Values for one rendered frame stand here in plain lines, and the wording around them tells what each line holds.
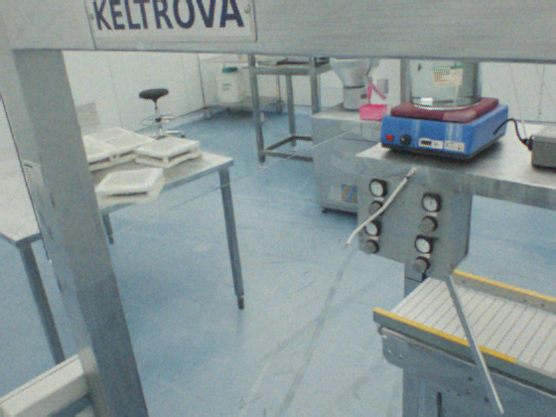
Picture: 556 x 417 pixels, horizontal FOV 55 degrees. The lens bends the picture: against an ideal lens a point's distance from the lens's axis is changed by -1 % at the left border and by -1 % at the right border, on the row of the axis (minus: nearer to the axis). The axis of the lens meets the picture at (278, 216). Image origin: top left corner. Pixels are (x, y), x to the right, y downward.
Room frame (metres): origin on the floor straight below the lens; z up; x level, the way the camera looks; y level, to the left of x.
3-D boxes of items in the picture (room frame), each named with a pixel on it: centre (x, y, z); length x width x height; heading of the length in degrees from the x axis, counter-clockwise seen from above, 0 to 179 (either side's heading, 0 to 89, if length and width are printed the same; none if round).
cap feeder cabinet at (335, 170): (3.84, -0.70, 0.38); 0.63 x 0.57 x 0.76; 53
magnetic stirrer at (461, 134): (1.10, -0.36, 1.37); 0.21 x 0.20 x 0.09; 136
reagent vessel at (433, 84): (1.11, -0.37, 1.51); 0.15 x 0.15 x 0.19
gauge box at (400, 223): (1.06, -0.29, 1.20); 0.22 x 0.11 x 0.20; 46
